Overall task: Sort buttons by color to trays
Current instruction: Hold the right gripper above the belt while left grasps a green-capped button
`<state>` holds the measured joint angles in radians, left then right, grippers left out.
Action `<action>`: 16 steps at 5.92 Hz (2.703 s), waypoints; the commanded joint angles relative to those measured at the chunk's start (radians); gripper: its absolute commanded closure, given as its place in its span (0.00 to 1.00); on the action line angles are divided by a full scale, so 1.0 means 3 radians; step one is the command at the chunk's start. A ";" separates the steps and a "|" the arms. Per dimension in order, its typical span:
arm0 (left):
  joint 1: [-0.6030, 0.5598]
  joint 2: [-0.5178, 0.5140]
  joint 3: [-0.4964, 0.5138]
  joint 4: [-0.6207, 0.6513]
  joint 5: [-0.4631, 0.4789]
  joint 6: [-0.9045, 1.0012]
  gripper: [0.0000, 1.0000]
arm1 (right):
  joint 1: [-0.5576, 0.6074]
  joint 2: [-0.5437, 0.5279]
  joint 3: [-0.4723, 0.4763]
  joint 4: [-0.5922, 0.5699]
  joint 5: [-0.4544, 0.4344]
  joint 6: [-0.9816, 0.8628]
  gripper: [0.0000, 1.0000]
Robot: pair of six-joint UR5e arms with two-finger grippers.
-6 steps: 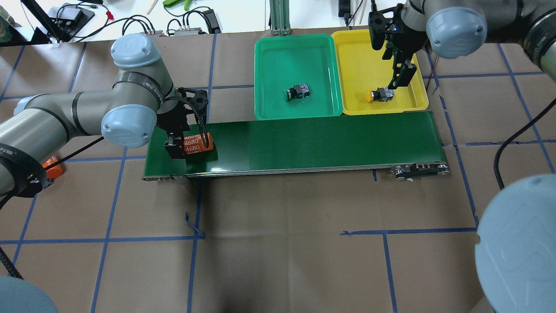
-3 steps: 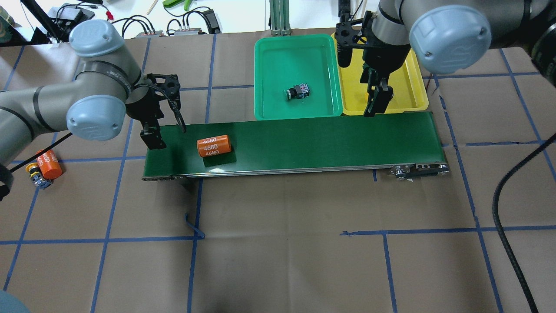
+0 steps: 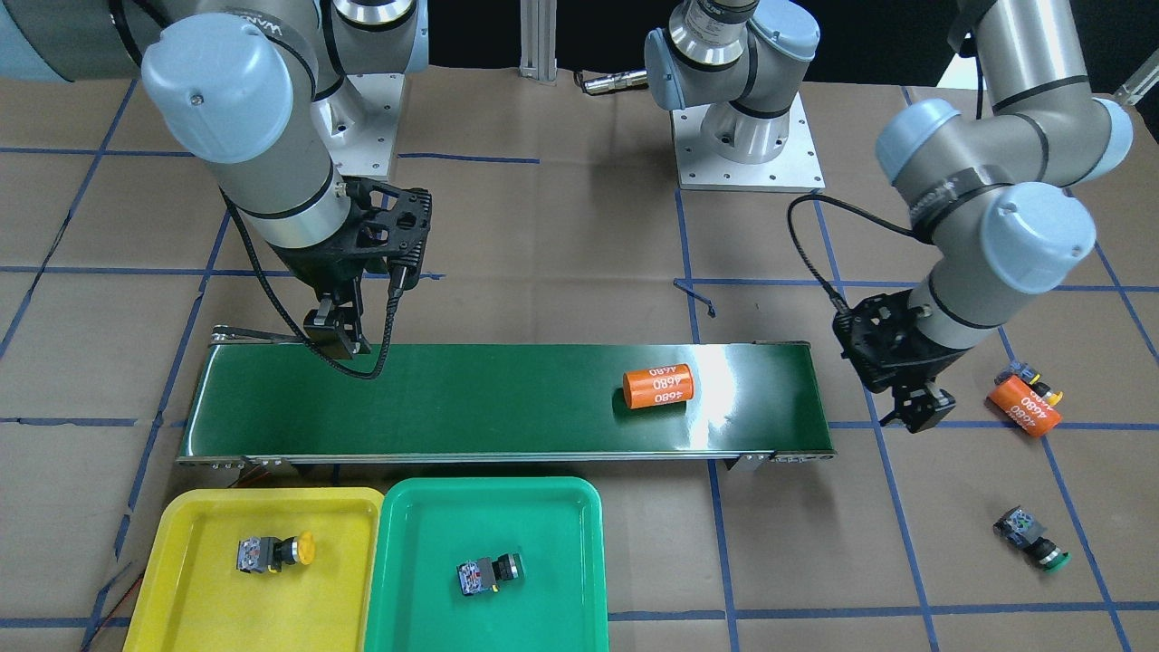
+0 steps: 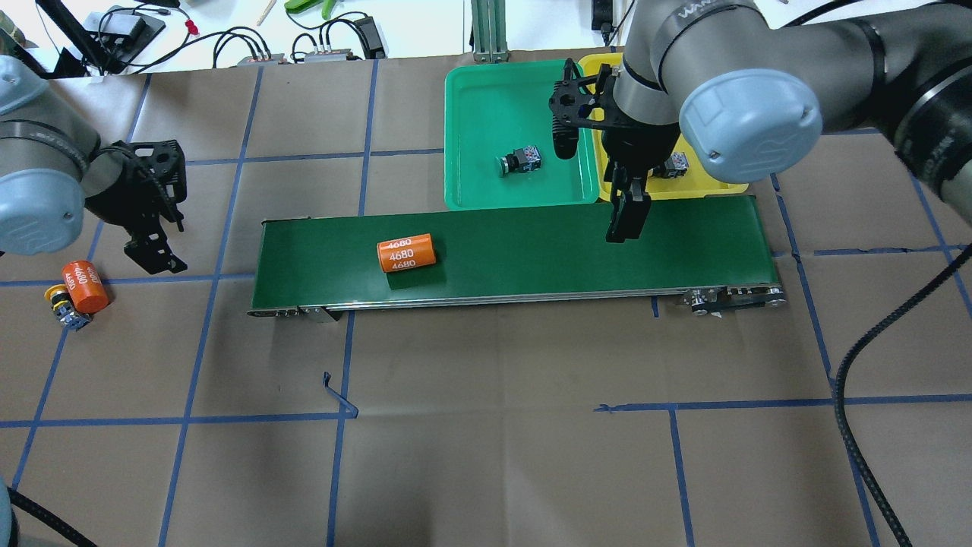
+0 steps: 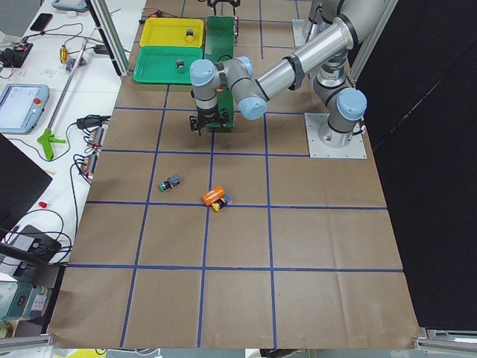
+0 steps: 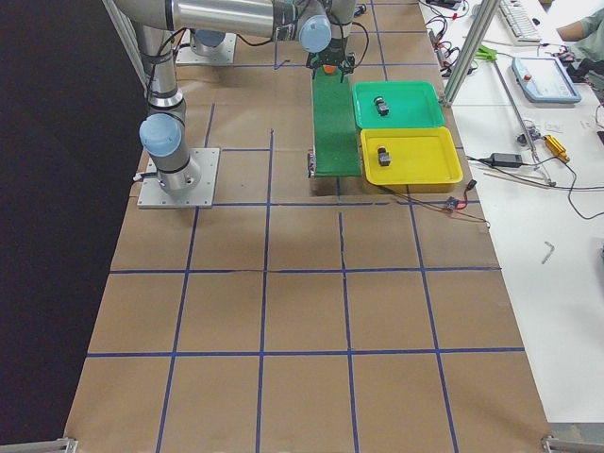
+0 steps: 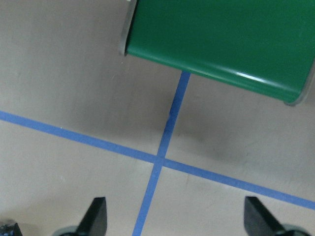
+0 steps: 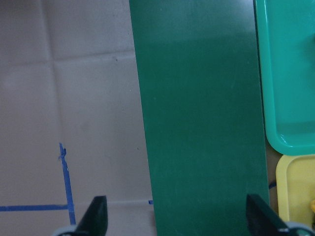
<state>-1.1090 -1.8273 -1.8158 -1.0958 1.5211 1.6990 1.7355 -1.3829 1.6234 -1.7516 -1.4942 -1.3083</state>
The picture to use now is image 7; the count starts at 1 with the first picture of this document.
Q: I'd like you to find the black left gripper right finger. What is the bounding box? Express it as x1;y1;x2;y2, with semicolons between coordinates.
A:
244;196;286;236

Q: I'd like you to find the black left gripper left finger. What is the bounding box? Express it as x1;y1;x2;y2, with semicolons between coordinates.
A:
75;197;107;236

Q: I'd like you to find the green conveyor belt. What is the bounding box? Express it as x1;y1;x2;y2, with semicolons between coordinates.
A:
119;0;315;106

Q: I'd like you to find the yellow push button switch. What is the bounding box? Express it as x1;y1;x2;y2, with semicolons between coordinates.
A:
0;222;23;236

